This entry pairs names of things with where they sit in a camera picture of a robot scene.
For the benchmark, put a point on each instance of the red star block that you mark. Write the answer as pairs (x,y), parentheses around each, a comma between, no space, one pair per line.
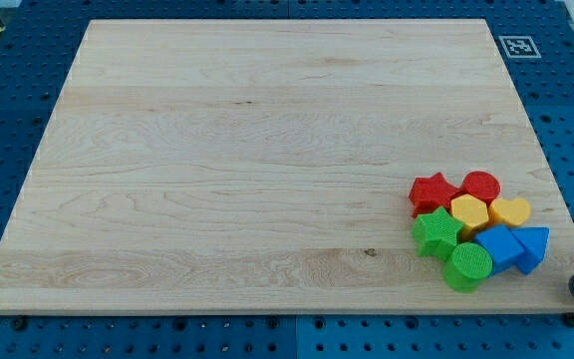
(429,193)

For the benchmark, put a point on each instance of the green star block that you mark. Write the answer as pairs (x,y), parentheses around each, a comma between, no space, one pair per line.
(436,233)

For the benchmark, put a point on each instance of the yellow heart block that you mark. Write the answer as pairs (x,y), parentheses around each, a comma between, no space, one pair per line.
(510,212)

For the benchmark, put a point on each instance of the yellow hexagon block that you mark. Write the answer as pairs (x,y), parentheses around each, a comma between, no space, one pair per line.
(473,214)

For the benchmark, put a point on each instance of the white fiducial marker tag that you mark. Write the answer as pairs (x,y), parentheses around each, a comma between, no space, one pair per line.
(519,47)

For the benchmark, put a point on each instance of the red cylinder block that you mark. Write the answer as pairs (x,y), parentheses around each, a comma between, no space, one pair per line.
(481,185)

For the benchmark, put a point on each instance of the wooden board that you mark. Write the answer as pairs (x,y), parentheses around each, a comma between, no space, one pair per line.
(264,166)

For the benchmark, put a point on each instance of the blue cube block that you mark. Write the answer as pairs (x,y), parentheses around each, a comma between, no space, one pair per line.
(502,246)

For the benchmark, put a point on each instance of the blue triangle block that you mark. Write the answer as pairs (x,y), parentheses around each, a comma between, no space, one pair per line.
(534,241)

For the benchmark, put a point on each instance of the green cylinder block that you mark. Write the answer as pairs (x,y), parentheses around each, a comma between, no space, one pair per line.
(467,267)

